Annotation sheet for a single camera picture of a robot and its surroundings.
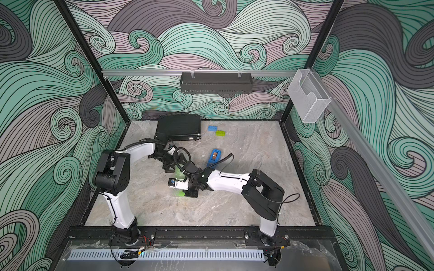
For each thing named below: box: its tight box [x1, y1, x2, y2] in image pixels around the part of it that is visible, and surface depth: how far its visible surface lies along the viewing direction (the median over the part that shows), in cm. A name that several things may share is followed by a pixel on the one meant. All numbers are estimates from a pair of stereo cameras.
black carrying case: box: [156, 114, 202, 142], surface depth 119 cm
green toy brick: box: [215, 129, 226, 137], surface depth 114 cm
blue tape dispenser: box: [206, 148, 223, 168], surface depth 98 cm
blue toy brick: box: [207, 125, 218, 132], surface depth 119 cm
